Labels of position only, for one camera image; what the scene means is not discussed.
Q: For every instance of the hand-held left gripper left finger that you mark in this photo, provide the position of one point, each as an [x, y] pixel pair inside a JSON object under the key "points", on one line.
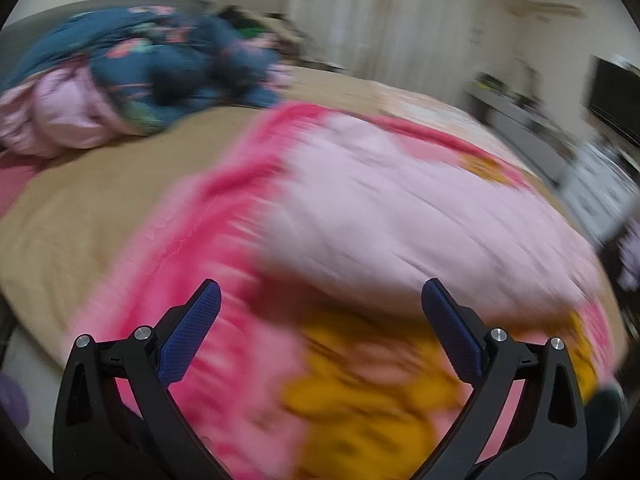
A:
{"points": [[192, 332]]}

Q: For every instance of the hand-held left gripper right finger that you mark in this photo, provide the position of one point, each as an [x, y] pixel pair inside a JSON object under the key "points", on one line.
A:
{"points": [[452, 332]]}

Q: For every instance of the pink quilted jacket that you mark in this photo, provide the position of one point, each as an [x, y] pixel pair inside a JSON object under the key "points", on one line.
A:
{"points": [[400, 220]]}

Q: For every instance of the dark clothes heap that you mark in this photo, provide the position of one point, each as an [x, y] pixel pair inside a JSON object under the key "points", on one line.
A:
{"points": [[607, 255]]}

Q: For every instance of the pile of mixed clothes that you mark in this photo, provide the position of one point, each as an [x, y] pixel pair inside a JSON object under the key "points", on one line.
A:
{"points": [[255, 27]]}

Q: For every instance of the pink printed fleece blanket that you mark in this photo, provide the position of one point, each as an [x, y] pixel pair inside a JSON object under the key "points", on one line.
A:
{"points": [[210, 270]]}

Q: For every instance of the bed with tan sheet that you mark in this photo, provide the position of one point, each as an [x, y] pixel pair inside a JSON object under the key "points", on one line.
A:
{"points": [[100, 200]]}

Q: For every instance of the dark green cloth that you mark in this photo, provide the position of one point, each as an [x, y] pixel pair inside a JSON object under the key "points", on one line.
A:
{"points": [[605, 425]]}

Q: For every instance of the lilac cloth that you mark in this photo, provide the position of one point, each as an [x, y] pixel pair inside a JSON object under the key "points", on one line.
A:
{"points": [[629, 260]]}

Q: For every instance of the white drawer cabinet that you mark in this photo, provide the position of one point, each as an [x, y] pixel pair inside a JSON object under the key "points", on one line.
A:
{"points": [[590, 185]]}

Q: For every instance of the grey desk with clutter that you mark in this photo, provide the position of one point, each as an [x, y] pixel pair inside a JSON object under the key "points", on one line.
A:
{"points": [[530, 125]]}

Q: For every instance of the peach floral sheet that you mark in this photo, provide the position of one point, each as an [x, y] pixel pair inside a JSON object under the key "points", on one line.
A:
{"points": [[430, 107]]}

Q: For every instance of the dark pink cloth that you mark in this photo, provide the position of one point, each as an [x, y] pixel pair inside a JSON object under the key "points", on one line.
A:
{"points": [[15, 185]]}

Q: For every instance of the pink quilt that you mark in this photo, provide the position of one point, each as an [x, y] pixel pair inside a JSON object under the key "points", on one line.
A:
{"points": [[55, 110]]}

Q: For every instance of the blue floral duvet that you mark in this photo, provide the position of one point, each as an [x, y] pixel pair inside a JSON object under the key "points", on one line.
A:
{"points": [[165, 65]]}

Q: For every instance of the black flat television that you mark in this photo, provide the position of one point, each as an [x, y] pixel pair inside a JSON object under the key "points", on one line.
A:
{"points": [[615, 95]]}

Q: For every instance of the white pleated curtain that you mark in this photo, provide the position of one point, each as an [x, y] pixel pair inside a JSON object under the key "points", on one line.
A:
{"points": [[375, 15]]}

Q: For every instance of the white air conditioner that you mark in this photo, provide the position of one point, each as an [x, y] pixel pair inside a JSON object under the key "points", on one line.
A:
{"points": [[555, 2]]}

